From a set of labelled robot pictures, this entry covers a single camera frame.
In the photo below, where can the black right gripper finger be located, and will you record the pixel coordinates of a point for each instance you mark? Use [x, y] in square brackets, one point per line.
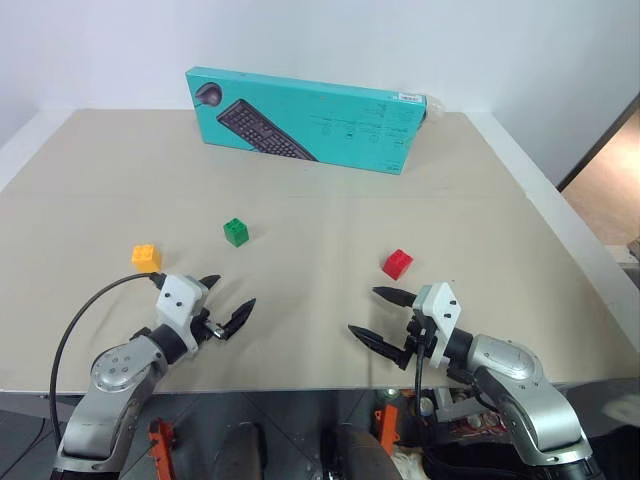
[395, 296]
[380, 345]

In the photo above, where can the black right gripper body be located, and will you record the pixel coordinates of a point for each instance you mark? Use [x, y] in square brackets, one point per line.
[419, 335]

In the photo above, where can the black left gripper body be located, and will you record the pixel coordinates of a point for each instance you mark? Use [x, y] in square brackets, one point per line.
[212, 331]

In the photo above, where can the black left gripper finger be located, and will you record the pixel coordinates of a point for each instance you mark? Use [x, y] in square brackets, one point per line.
[241, 315]
[211, 280]

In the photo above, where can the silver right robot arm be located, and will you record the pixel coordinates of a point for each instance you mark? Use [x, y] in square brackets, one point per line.
[520, 380]

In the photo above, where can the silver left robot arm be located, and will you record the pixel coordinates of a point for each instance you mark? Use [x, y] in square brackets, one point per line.
[117, 370]

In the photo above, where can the red toy block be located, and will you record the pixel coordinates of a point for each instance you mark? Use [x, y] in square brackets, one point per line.
[398, 263]

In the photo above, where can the green toy block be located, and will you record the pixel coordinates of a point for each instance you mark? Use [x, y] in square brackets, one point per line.
[236, 232]

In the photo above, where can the yellow toy block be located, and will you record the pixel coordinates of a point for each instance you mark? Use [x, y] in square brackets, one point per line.
[145, 258]

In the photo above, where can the orange clamp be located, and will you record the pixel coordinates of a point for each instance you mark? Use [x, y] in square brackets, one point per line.
[386, 420]
[162, 447]

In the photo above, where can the dark rounded shape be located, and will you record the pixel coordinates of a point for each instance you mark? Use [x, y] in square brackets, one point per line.
[357, 452]

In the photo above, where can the black bag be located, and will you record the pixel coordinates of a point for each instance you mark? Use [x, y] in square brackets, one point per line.
[470, 462]

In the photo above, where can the teal keyboard box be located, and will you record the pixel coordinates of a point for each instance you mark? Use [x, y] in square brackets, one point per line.
[310, 120]

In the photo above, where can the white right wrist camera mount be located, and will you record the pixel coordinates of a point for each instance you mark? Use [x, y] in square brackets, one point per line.
[442, 312]

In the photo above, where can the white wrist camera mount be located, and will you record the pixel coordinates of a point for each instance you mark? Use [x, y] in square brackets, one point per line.
[442, 312]
[177, 300]

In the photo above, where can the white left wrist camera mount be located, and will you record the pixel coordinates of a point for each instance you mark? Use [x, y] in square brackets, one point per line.
[177, 300]

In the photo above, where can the white metal bracket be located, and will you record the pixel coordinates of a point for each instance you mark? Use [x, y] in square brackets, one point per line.
[457, 402]

